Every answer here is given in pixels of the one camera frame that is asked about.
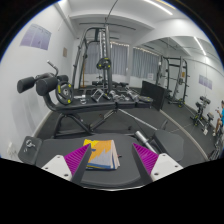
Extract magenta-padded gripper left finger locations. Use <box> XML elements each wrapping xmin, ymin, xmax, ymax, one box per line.
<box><xmin>41</xmin><ymin>143</ymin><xmax>92</xmax><ymax>186</ymax></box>

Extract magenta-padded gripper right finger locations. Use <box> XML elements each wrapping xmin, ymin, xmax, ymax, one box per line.
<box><xmin>131</xmin><ymin>143</ymin><xmax>185</xmax><ymax>186</ymax></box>

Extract yellow orange cartoon towel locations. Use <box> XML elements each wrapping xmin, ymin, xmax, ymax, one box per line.
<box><xmin>82</xmin><ymin>138</ymin><xmax>122</xmax><ymax>171</ymax></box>

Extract black seat pad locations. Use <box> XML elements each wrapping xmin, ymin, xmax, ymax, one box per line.
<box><xmin>153</xmin><ymin>129</ymin><xmax>185</xmax><ymax>163</ymax></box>

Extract silver barbell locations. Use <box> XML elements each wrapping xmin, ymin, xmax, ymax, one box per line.
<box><xmin>133</xmin><ymin>130</ymin><xmax>158</xmax><ymax>154</ymax></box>

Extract black adjustable weight bench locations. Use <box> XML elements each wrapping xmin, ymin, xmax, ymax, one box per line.
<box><xmin>16</xmin><ymin>72</ymin><xmax>154</xmax><ymax>139</ymax></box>

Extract black yellow exercise machines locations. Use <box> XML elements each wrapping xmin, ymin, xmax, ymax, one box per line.
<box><xmin>190</xmin><ymin>95</ymin><xmax>215</xmax><ymax>132</ymax></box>

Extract black upright mat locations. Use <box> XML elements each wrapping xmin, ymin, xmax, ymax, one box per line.
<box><xmin>140</xmin><ymin>80</ymin><xmax>167</xmax><ymax>111</ymax></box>

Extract group of chrome dumbbells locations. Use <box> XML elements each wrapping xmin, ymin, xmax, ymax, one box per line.
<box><xmin>108</xmin><ymin>88</ymin><xmax>141</xmax><ymax>103</ymax></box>

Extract person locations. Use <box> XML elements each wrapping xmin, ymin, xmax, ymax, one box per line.
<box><xmin>213</xmin><ymin>99</ymin><xmax>224</xmax><ymax>138</ymax></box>

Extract black squat rack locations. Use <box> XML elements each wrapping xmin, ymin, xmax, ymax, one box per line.
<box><xmin>156</xmin><ymin>54</ymin><xmax>189</xmax><ymax>108</ymax></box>

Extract grey window curtain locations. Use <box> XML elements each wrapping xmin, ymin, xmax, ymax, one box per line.
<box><xmin>84</xmin><ymin>42</ymin><xmax>129</xmax><ymax>77</ymax></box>
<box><xmin>130</xmin><ymin>47</ymin><xmax>160</xmax><ymax>79</ymax></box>

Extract small black yellow weight plate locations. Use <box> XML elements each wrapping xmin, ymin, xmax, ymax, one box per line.
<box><xmin>96</xmin><ymin>57</ymin><xmax>113</xmax><ymax>71</ymax></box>

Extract ceiling light strip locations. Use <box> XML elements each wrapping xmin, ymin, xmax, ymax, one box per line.
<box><xmin>193</xmin><ymin>35</ymin><xmax>208</xmax><ymax>56</ymax></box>
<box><xmin>143</xmin><ymin>0</ymin><xmax>174</xmax><ymax>16</ymax></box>

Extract metal clip ring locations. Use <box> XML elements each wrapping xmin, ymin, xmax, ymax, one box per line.
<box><xmin>24</xmin><ymin>138</ymin><xmax>37</xmax><ymax>150</ymax></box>

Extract white wall socket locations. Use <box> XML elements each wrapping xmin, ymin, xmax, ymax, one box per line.
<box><xmin>6</xmin><ymin>142</ymin><xmax>18</xmax><ymax>158</ymax></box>

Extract chrome triangle row handle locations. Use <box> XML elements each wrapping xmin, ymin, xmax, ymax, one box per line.
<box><xmin>90</xmin><ymin>88</ymin><xmax>111</xmax><ymax>103</ymax></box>

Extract small purple wall poster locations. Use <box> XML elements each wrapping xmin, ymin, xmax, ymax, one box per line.
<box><xmin>198</xmin><ymin>73</ymin><xmax>214</xmax><ymax>90</ymax></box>

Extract chrome curved handle bar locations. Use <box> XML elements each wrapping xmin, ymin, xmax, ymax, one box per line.
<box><xmin>46</xmin><ymin>60</ymin><xmax>60</xmax><ymax>76</ymax></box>

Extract grey cable machine frame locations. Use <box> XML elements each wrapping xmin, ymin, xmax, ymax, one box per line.
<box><xmin>71</xmin><ymin>0</ymin><xmax>121</xmax><ymax>93</ymax></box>

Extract large purple wall poster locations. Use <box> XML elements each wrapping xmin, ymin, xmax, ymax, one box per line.
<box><xmin>19</xmin><ymin>23</ymin><xmax>53</xmax><ymax>51</ymax></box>

